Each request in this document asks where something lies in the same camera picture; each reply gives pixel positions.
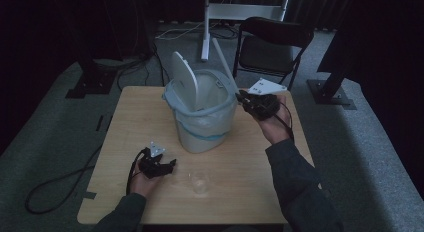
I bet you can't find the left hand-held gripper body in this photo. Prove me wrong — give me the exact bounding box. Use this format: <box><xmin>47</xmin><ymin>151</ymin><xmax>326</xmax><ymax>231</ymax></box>
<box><xmin>137</xmin><ymin>141</ymin><xmax>170</xmax><ymax>180</ymax></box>

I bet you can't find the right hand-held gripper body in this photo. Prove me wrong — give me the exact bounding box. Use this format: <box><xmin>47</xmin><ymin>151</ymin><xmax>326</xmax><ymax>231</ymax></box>
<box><xmin>244</xmin><ymin>77</ymin><xmax>288</xmax><ymax>122</ymax></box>

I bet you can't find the person's left hand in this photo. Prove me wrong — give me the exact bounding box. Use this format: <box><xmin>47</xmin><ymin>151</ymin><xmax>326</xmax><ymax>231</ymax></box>
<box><xmin>128</xmin><ymin>167</ymin><xmax>162</xmax><ymax>198</ymax></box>

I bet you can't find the person's right hand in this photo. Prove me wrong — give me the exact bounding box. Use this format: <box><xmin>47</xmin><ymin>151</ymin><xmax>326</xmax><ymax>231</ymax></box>
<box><xmin>257</xmin><ymin>94</ymin><xmax>293</xmax><ymax>146</ymax></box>

